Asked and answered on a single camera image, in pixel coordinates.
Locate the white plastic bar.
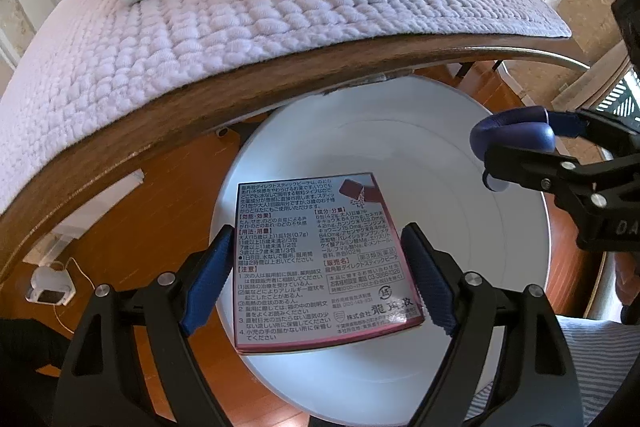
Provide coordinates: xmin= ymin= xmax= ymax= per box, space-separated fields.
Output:
xmin=47 ymin=171 xmax=146 ymax=258

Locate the striped blue white cloth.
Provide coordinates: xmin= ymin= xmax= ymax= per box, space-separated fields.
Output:
xmin=470 ymin=314 xmax=640 ymax=427

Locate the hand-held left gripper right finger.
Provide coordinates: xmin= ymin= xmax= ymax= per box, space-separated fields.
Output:
xmin=399 ymin=222 xmax=586 ymax=427

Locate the lavender knitted mat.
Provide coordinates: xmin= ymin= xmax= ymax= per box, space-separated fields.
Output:
xmin=0 ymin=0 xmax=573 ymax=218

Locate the pink white medicine box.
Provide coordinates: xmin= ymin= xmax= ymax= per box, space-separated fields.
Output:
xmin=232 ymin=172 xmax=426 ymax=356

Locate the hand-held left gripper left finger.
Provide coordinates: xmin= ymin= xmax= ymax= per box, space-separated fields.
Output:
xmin=52 ymin=224 xmax=236 ymax=427

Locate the white cable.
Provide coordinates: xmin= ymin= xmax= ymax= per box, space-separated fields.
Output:
xmin=52 ymin=254 xmax=96 ymax=333

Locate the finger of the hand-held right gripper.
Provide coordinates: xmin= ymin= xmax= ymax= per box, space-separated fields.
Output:
xmin=482 ymin=142 xmax=616 ymax=202
xmin=547 ymin=109 xmax=640 ymax=168

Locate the dark slatted basket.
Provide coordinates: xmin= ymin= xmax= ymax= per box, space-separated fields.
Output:
xmin=592 ymin=74 xmax=640 ymax=122

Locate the dark blue tube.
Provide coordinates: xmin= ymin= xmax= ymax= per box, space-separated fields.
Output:
xmin=470 ymin=106 xmax=557 ymax=162

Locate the white round bin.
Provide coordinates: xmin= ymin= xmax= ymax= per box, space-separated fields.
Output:
xmin=210 ymin=74 xmax=553 ymax=427

